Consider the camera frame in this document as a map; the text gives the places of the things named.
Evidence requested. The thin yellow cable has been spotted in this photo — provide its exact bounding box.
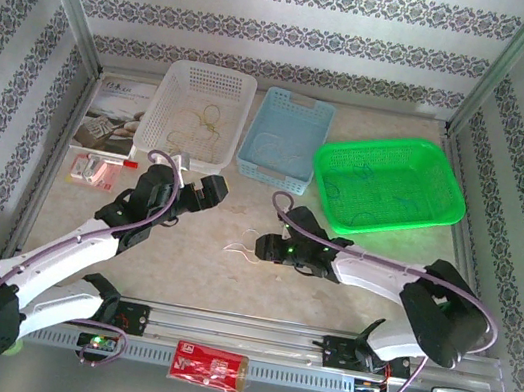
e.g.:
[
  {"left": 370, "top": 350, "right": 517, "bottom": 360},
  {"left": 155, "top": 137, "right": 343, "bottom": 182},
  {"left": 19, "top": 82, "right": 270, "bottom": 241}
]
[
  {"left": 163, "top": 128, "right": 189, "bottom": 154},
  {"left": 168, "top": 107, "right": 229, "bottom": 155},
  {"left": 196, "top": 101, "right": 226, "bottom": 136}
]

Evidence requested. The green perforated plastic basket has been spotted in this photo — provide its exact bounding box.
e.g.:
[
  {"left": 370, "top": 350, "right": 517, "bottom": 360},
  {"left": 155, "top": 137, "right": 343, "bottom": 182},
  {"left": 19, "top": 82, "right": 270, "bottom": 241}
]
[{"left": 300, "top": 120, "right": 479, "bottom": 255}]

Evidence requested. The white marker with red cap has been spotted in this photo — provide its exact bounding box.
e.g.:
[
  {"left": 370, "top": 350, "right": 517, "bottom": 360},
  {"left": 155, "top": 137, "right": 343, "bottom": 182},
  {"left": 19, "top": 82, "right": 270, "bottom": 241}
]
[{"left": 86, "top": 151, "right": 140, "bottom": 171}]

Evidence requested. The pink packaged stationery item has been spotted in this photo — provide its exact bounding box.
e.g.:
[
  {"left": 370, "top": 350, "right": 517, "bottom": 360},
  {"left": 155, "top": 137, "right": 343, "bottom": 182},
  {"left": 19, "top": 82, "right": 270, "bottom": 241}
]
[{"left": 64, "top": 150, "right": 126, "bottom": 195}]

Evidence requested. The printed booklet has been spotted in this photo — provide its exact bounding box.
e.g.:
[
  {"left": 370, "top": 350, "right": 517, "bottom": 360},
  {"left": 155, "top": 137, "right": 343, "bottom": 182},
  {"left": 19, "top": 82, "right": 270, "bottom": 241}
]
[{"left": 70, "top": 67, "right": 159, "bottom": 161}]

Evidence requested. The white perforated plastic basket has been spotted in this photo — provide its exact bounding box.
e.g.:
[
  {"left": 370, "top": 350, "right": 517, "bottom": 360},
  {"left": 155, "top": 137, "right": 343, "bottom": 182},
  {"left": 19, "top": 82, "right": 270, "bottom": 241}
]
[{"left": 128, "top": 53, "right": 260, "bottom": 181}]

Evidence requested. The light blue plastic basket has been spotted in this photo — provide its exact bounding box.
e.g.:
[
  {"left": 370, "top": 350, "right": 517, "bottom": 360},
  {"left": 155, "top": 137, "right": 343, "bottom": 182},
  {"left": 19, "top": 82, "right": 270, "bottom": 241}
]
[{"left": 233, "top": 82, "right": 339, "bottom": 200}]

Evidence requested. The red foil packet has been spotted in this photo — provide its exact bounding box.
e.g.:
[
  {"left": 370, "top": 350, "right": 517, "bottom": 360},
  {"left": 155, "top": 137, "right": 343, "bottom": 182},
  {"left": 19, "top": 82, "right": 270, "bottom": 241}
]
[{"left": 165, "top": 338, "right": 254, "bottom": 392}]

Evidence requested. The left controller board with LEDs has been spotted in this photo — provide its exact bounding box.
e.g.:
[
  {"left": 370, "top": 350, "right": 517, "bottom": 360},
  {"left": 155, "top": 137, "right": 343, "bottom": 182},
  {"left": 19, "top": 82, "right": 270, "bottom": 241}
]
[{"left": 76, "top": 329, "right": 119, "bottom": 355}]

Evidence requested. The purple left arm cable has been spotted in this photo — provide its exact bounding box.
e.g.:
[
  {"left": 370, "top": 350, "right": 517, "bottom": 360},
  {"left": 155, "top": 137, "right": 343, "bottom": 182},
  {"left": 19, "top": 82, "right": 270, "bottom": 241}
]
[{"left": 0, "top": 121, "right": 187, "bottom": 392}]

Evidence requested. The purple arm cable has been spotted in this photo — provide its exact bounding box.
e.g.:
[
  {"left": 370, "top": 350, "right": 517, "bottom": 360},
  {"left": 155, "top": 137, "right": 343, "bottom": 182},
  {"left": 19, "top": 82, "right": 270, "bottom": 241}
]
[
  {"left": 237, "top": 189, "right": 517, "bottom": 392},
  {"left": 0, "top": 121, "right": 187, "bottom": 392}
]

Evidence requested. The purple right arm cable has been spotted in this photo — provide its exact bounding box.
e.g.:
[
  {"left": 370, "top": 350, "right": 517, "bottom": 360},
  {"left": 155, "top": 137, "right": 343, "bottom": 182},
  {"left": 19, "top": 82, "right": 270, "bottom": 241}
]
[{"left": 237, "top": 189, "right": 517, "bottom": 392}]

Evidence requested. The aluminium mounting rail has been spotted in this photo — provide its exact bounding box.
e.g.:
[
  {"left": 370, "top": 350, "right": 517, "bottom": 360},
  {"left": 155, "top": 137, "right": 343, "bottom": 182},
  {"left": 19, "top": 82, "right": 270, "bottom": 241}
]
[{"left": 0, "top": 270, "right": 508, "bottom": 392}]

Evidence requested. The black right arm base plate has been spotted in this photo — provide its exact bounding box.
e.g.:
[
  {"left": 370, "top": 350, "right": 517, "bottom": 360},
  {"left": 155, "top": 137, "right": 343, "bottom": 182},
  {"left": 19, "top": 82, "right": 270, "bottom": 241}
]
[{"left": 317, "top": 333, "right": 417, "bottom": 384}]

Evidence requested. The grey slotted cable duct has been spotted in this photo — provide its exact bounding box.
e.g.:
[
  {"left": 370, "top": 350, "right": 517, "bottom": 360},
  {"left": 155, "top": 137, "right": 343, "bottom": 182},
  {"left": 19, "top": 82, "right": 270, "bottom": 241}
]
[{"left": 20, "top": 319, "right": 361, "bottom": 392}]

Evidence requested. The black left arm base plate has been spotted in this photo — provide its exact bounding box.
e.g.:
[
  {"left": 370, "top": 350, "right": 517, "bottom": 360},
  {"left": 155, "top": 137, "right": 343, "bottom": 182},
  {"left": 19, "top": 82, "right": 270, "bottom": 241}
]
[{"left": 56, "top": 289, "right": 153, "bottom": 339}]

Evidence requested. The right controller board with wires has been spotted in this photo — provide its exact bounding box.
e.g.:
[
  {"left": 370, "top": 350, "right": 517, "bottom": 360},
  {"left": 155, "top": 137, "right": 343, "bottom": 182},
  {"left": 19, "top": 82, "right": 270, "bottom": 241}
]
[{"left": 352, "top": 376, "right": 391, "bottom": 392}]

